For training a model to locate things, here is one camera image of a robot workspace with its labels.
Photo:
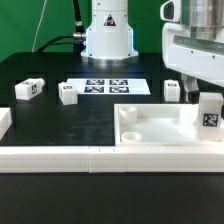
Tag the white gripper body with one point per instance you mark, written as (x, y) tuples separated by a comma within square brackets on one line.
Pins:
[(193, 38)]

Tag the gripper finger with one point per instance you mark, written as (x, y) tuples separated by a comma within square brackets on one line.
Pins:
[(191, 88)]

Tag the white square tabletop part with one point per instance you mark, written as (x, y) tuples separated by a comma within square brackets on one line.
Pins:
[(158, 124)]

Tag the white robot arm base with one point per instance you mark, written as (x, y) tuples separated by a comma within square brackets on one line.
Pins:
[(109, 38)]

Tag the white marker tag sheet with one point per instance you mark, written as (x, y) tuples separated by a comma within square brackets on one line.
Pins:
[(113, 86)]

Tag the white left fence wall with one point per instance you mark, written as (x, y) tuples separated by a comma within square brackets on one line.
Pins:
[(5, 121)]

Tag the white fence wall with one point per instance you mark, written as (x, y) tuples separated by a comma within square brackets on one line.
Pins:
[(5, 121), (121, 159)]

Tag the white front fence wall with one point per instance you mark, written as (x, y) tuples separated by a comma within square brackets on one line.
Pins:
[(121, 159)]

